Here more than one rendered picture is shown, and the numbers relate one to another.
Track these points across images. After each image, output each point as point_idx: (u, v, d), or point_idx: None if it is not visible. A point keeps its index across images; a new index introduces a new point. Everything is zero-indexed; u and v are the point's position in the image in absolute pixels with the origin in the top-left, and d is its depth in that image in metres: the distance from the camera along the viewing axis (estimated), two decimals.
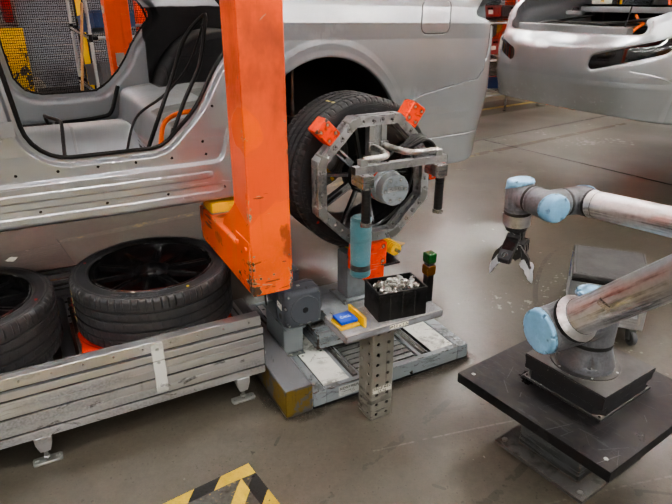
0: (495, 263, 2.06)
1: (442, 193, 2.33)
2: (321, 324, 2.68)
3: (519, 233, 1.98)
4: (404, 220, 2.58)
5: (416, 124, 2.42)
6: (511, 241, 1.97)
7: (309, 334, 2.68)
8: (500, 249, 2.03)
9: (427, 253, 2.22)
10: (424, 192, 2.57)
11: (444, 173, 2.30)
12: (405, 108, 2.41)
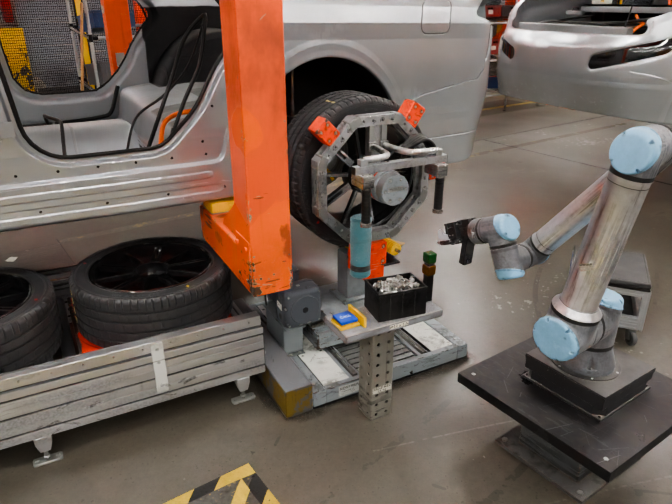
0: None
1: (442, 193, 2.33)
2: (321, 324, 2.68)
3: None
4: (404, 220, 2.58)
5: (416, 124, 2.42)
6: (471, 245, 2.10)
7: (309, 334, 2.68)
8: (450, 244, 2.13)
9: (427, 253, 2.22)
10: (424, 192, 2.57)
11: (444, 173, 2.30)
12: (405, 108, 2.41)
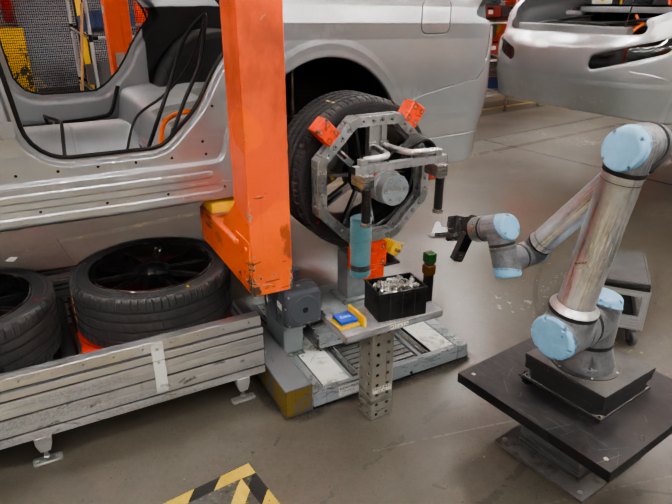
0: (437, 237, 2.18)
1: (442, 193, 2.33)
2: (321, 324, 2.68)
3: None
4: (404, 220, 2.58)
5: (416, 124, 2.42)
6: (466, 243, 2.10)
7: (309, 334, 2.68)
8: (448, 236, 2.13)
9: (427, 253, 2.22)
10: (424, 192, 2.57)
11: (444, 173, 2.30)
12: (405, 108, 2.41)
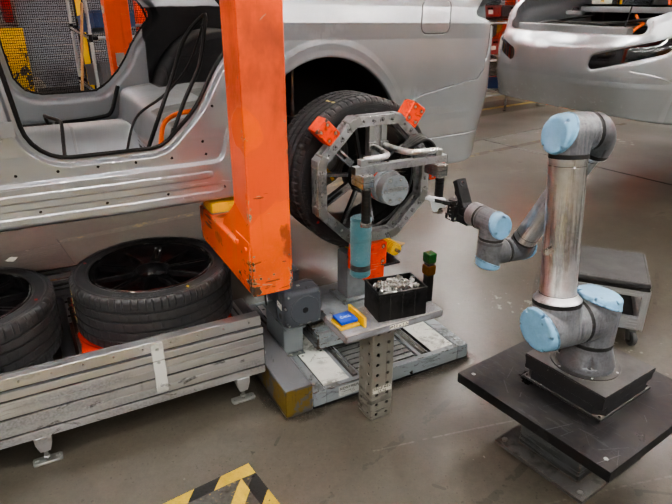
0: None
1: (442, 193, 2.33)
2: (321, 324, 2.68)
3: (464, 209, 2.20)
4: (404, 220, 2.58)
5: (416, 124, 2.42)
6: (465, 198, 2.20)
7: (309, 334, 2.68)
8: None
9: (427, 253, 2.22)
10: (424, 192, 2.57)
11: (444, 173, 2.30)
12: (405, 108, 2.41)
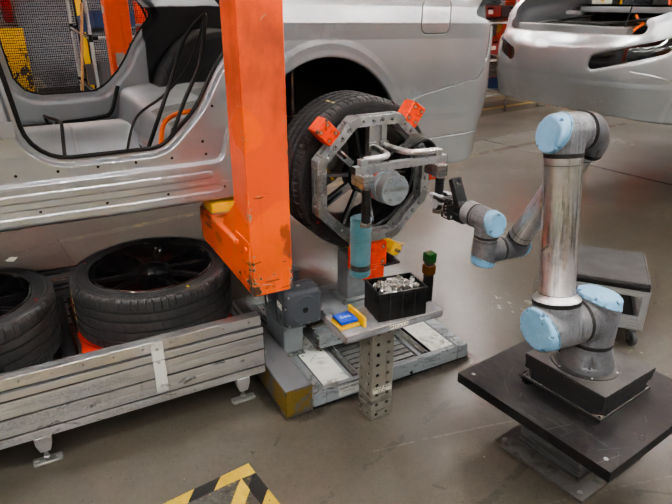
0: (446, 192, 2.34)
1: (442, 193, 2.33)
2: (321, 324, 2.68)
3: (460, 208, 2.22)
4: (404, 220, 2.58)
5: (416, 124, 2.42)
6: (460, 196, 2.22)
7: (309, 334, 2.68)
8: None
9: (427, 253, 2.22)
10: (424, 192, 2.57)
11: (444, 173, 2.30)
12: (405, 108, 2.41)
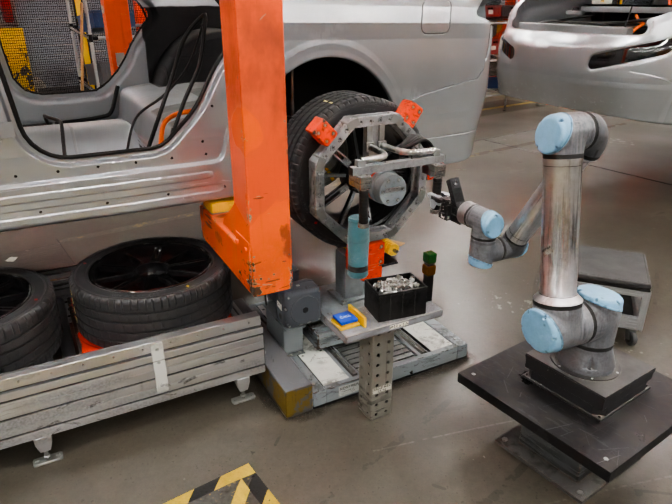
0: (444, 193, 2.33)
1: (440, 193, 2.33)
2: (321, 324, 2.68)
3: (457, 208, 2.21)
4: (402, 220, 2.57)
5: (414, 124, 2.42)
6: (458, 197, 2.22)
7: (309, 334, 2.68)
8: None
9: (427, 253, 2.22)
10: (422, 192, 2.56)
11: (442, 173, 2.30)
12: (403, 108, 2.41)
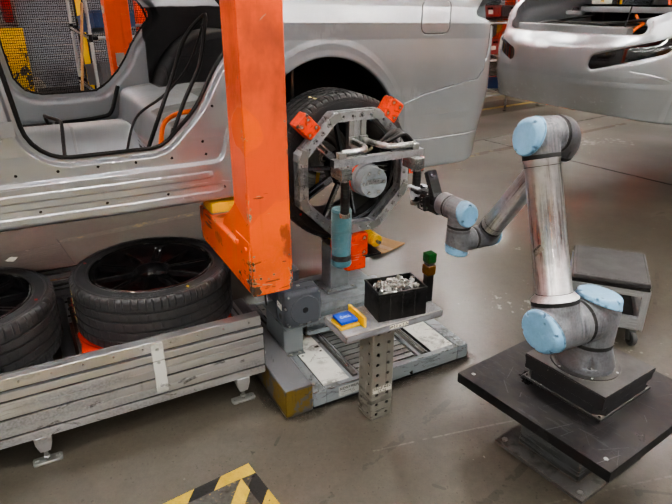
0: (422, 185, 2.43)
1: (419, 186, 2.42)
2: None
3: None
4: (384, 212, 2.67)
5: (395, 119, 2.51)
6: (435, 188, 2.31)
7: None
8: None
9: (427, 253, 2.22)
10: (404, 185, 2.66)
11: (421, 166, 2.39)
12: (384, 104, 2.50)
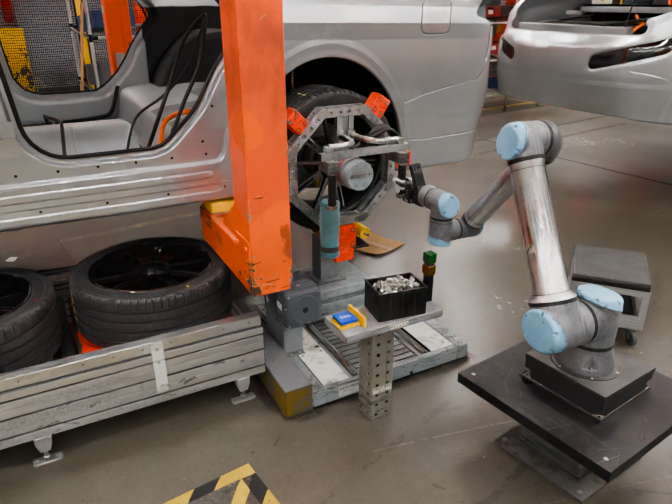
0: (408, 178, 2.52)
1: (404, 179, 2.51)
2: None
3: None
4: (372, 205, 2.76)
5: (381, 115, 2.60)
6: (419, 181, 2.40)
7: None
8: None
9: (427, 253, 2.22)
10: (391, 179, 2.75)
11: (406, 160, 2.48)
12: (371, 100, 2.59)
